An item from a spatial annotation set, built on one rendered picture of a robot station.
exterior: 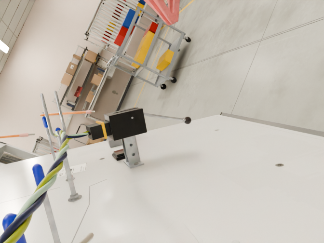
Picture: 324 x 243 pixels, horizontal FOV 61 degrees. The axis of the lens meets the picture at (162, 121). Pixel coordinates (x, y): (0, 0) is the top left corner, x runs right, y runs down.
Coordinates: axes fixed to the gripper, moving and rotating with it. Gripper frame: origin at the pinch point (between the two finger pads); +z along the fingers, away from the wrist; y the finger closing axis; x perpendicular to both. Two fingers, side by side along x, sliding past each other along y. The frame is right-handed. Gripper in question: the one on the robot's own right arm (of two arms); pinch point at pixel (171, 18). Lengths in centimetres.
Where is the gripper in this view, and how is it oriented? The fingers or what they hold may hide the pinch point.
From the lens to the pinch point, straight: 49.5
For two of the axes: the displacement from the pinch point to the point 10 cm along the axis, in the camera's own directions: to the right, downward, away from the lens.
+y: 3.7, 0.9, -9.3
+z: 3.4, 9.1, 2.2
